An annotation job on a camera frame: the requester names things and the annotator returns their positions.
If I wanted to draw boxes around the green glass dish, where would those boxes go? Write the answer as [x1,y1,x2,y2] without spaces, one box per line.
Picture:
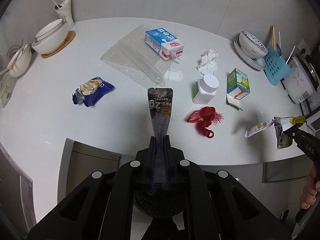
[0,74,16,108]

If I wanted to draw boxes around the white plastic pill bottle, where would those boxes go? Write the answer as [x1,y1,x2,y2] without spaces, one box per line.
[191,74,220,105]

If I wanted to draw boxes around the blue patterned bowl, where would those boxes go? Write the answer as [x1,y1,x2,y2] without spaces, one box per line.
[239,30,268,59]

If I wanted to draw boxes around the blue white milk carton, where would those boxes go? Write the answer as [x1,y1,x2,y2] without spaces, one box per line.
[144,28,184,61]

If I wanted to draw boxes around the white tissue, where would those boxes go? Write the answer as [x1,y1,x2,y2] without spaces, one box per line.
[197,48,219,75]

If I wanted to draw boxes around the red mesh net bag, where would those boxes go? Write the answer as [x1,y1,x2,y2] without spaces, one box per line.
[186,106,223,139]

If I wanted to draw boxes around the blue bread snack wrapper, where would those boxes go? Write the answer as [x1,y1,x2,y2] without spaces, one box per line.
[72,76,114,107]

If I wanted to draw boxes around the person's right hand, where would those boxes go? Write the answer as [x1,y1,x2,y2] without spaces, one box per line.
[300,165,319,209]

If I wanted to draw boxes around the white cup with straws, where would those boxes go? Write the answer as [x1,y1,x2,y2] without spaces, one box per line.
[51,0,75,29]

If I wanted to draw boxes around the green white medicine box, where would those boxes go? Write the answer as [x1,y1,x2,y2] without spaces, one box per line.
[226,68,251,111]

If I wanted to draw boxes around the blue plastic utensil holder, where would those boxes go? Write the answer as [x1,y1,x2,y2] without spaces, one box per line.
[264,45,292,86]

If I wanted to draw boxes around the white floral rice cooker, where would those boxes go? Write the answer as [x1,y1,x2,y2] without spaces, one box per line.
[282,54,319,104]

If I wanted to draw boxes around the purple snack stick packet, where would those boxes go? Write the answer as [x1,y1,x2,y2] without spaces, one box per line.
[148,88,173,184]

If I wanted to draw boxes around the white microwave oven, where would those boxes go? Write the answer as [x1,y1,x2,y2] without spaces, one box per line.
[300,92,320,133]

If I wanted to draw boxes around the wooden chopsticks in holder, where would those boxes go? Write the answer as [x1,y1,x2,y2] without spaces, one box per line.
[270,25,276,48]

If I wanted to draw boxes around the yellow white snack wrapper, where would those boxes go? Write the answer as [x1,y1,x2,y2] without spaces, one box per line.
[245,115,305,150]

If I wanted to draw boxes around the round wooden coaster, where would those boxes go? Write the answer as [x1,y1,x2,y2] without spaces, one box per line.
[41,30,76,59]

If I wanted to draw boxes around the clear bubble wrap sheet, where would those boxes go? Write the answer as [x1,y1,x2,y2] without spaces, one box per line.
[100,24,174,89]

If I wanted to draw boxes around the stacked white bowls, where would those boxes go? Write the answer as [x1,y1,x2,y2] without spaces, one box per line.
[31,19,69,54]

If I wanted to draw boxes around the white bowl with chopsticks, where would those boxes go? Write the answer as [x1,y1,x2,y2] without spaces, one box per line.
[1,42,32,78]

